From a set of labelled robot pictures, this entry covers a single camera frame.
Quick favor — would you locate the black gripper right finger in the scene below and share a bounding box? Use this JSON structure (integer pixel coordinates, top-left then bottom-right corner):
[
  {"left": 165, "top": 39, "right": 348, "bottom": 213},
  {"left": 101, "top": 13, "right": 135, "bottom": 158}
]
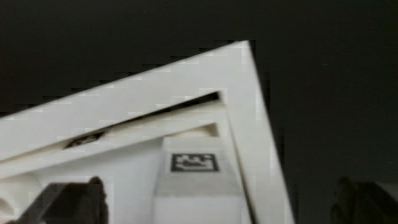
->
[{"left": 331, "top": 177, "right": 398, "bottom": 224}]

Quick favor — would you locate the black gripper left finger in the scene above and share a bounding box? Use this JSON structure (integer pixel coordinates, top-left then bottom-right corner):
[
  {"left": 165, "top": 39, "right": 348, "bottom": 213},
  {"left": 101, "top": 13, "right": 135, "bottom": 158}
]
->
[{"left": 16, "top": 177, "right": 109, "bottom": 224}]

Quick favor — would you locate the white U-shaped fence frame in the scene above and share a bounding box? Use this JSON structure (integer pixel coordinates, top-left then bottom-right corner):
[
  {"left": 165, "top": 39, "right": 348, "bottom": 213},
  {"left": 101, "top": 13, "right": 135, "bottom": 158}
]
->
[{"left": 0, "top": 42, "right": 295, "bottom": 224}]

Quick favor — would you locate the white leg with tag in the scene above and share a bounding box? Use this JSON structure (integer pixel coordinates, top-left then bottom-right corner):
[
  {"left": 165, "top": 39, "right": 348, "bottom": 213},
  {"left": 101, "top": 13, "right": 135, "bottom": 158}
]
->
[{"left": 153, "top": 137, "right": 251, "bottom": 224}]

